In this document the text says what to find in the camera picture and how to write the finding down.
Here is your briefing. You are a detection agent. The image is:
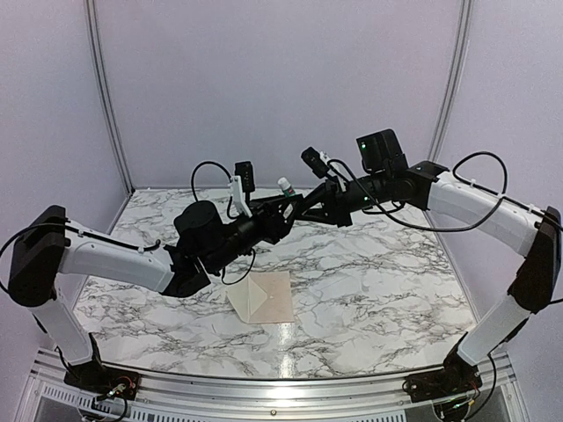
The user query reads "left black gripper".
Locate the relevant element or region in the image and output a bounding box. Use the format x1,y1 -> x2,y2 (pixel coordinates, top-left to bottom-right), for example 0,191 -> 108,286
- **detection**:
206,194 -> 305,273

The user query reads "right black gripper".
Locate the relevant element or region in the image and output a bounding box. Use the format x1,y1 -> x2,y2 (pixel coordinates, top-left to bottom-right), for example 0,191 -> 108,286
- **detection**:
298,169 -> 391,227

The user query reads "small green white sticker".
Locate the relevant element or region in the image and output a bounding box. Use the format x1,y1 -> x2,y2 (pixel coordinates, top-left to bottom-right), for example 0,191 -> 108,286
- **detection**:
277,177 -> 296,197

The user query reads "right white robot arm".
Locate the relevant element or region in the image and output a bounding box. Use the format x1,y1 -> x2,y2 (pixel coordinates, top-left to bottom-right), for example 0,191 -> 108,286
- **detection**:
299,128 -> 562,394

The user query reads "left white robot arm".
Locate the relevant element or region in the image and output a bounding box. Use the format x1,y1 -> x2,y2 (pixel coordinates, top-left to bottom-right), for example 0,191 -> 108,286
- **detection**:
7,194 -> 303,391

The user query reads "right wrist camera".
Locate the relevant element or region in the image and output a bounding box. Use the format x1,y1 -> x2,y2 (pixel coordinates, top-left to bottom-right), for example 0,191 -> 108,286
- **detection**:
301,147 -> 348,192

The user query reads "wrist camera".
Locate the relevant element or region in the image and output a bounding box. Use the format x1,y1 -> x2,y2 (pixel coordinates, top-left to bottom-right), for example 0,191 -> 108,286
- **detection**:
301,147 -> 348,192
229,161 -> 255,217

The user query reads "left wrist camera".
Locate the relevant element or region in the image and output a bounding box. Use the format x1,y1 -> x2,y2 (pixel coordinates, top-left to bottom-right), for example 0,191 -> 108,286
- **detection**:
229,161 -> 255,217

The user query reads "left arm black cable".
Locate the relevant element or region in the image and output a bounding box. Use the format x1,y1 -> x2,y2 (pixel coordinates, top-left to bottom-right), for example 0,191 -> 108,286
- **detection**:
0,160 -> 259,291

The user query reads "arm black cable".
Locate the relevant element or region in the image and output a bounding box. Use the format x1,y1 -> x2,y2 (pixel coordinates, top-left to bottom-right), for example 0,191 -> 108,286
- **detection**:
327,151 -> 563,304
0,160 -> 259,291

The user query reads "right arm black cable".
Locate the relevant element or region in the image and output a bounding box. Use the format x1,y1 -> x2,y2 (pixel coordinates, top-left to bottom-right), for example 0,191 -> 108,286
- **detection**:
327,151 -> 563,304

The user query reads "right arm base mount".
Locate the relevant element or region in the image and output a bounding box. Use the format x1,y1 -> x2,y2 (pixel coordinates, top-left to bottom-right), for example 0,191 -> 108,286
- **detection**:
402,335 -> 483,403

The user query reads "right aluminium corner post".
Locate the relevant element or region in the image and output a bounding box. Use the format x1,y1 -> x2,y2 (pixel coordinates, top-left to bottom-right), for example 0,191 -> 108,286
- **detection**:
428,0 -> 474,162

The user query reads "aluminium corner post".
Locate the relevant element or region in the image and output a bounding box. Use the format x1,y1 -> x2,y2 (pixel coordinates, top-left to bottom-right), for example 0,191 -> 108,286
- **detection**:
84,0 -> 135,197
428,0 -> 474,162

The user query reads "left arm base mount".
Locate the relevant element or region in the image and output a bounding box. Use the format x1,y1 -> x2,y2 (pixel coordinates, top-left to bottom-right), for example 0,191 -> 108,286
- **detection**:
62,333 -> 141,401

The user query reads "aluminium front rail frame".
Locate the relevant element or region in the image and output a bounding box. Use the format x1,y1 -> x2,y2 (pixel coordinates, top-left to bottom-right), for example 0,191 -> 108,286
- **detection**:
15,349 -> 530,421

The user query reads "left aluminium corner post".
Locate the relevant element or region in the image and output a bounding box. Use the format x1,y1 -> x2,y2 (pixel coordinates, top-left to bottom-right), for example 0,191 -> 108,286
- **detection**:
84,0 -> 135,197

